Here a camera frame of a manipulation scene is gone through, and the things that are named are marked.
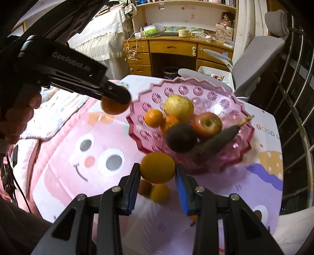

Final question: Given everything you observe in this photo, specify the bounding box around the brown lychee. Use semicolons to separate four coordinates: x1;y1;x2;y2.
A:
138;179;152;198

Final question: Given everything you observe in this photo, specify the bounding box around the small yellow kumquat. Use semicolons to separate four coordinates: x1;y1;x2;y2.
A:
150;184;170;204

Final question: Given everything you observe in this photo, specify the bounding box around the large orange mandarin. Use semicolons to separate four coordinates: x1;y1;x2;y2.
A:
101;83;131;115

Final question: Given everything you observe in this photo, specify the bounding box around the small orange kumquat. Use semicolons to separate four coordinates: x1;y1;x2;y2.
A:
140;152;176;184

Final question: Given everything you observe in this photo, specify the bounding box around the dark overripe banana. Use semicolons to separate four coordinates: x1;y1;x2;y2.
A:
192;115;254;162

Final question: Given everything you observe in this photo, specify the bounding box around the dark avocado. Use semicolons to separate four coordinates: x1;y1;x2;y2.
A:
165;123;197;154

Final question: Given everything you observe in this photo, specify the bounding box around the red yellow apple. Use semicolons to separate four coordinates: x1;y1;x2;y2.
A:
192;112;223;139

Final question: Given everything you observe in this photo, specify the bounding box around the small orange mandarin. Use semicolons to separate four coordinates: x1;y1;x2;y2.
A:
144;109;163;128

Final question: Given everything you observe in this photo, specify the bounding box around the yellow pear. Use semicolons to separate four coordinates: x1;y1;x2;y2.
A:
163;95;194;122

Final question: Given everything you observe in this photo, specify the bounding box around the left hand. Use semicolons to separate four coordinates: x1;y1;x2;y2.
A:
1;85;42;145

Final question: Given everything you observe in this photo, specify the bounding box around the white bed sheet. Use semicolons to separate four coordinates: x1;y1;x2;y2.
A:
273;207;313;254

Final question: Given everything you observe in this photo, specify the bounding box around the white lace curtain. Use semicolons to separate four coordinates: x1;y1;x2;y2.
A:
68;8;132;80

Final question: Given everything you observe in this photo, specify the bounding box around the cartoon printed cloth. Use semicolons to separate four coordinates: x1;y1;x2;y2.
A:
19;74;284;255

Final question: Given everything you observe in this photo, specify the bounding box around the wooden desk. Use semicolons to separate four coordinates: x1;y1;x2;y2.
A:
123;1;238;77

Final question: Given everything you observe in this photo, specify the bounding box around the black trash bin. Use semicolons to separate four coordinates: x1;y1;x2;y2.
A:
162;67;179;80

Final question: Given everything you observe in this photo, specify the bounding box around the metal window railing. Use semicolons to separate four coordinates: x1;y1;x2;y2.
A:
267;14;313;215

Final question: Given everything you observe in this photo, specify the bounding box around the white storage box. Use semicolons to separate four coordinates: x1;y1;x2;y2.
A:
197;66;234;88

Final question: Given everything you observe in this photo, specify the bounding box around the grey office chair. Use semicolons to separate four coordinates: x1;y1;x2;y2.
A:
178;10;289;101

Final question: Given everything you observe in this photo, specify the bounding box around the black cable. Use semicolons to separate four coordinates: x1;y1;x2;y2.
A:
1;156;33;214

